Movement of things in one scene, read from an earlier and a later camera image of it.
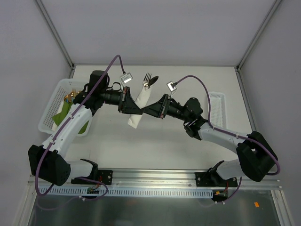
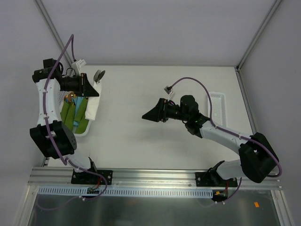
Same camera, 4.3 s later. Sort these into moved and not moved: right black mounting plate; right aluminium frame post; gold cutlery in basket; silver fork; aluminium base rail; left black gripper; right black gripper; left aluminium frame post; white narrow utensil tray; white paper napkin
Moved: silver fork; right black gripper; white paper napkin; left black gripper
Not moved: left aluminium frame post; right aluminium frame post; aluminium base rail; white narrow utensil tray; gold cutlery in basket; right black mounting plate
